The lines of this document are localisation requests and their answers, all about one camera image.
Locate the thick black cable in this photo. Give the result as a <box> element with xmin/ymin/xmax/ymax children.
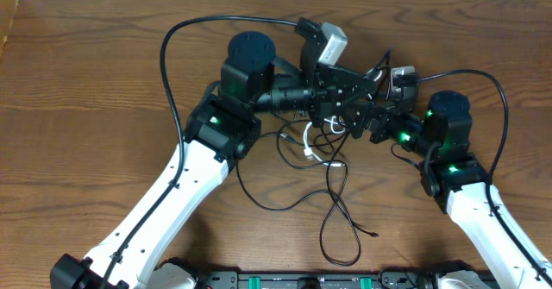
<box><xmin>271</xmin><ymin>47</ymin><xmax>393</xmax><ymax>172</ymax></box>

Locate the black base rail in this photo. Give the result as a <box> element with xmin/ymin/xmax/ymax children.
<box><xmin>146</xmin><ymin>258</ymin><xmax>501</xmax><ymax>289</ymax></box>

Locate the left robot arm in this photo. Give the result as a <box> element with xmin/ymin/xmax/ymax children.
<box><xmin>50</xmin><ymin>23</ymin><xmax>375</xmax><ymax>288</ymax></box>

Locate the white usb cable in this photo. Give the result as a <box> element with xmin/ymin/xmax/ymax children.
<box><xmin>301</xmin><ymin>116</ymin><xmax>348</xmax><ymax>168</ymax></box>

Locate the black usb cable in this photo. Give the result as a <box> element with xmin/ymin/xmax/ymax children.
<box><xmin>235</xmin><ymin>124</ymin><xmax>380</xmax><ymax>267</ymax></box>

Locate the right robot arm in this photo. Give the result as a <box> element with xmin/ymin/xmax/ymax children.
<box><xmin>341</xmin><ymin>91</ymin><xmax>551</xmax><ymax>288</ymax></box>

